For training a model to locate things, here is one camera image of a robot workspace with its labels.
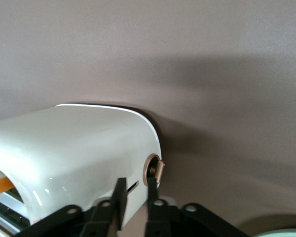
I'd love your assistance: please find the cream white toaster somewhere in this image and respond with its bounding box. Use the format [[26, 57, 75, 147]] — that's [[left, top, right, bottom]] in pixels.
[[0, 103, 167, 237]]

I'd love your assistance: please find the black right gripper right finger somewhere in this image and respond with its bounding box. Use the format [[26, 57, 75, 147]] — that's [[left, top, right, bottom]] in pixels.
[[144, 177, 250, 237]]

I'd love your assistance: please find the pale green round plate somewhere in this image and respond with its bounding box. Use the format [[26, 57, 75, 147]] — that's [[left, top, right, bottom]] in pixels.
[[254, 226, 296, 237]]

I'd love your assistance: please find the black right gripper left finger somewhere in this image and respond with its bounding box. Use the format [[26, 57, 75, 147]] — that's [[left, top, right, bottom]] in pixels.
[[14, 177, 128, 237]]

